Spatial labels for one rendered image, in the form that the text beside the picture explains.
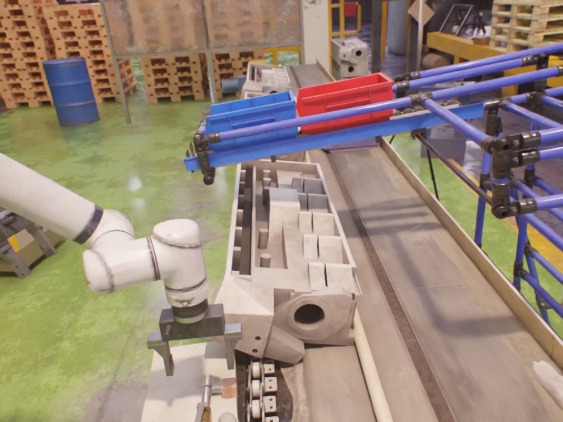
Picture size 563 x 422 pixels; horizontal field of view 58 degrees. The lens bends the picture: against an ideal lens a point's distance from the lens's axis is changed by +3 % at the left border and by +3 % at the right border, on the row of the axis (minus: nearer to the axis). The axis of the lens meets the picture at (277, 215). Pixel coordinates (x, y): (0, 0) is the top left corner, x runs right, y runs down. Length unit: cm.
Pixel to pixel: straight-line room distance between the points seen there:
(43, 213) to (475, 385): 104
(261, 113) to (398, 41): 1061
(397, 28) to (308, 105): 1055
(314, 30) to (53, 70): 367
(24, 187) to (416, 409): 96
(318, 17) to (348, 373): 628
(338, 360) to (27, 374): 187
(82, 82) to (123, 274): 706
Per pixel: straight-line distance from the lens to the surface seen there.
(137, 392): 254
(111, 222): 107
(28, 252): 378
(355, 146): 298
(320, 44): 729
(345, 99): 160
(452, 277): 175
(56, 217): 105
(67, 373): 279
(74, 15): 954
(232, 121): 159
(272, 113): 158
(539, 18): 680
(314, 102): 159
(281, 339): 133
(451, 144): 513
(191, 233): 95
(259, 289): 128
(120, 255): 95
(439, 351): 144
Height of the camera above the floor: 167
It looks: 25 degrees down
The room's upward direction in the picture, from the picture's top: 5 degrees counter-clockwise
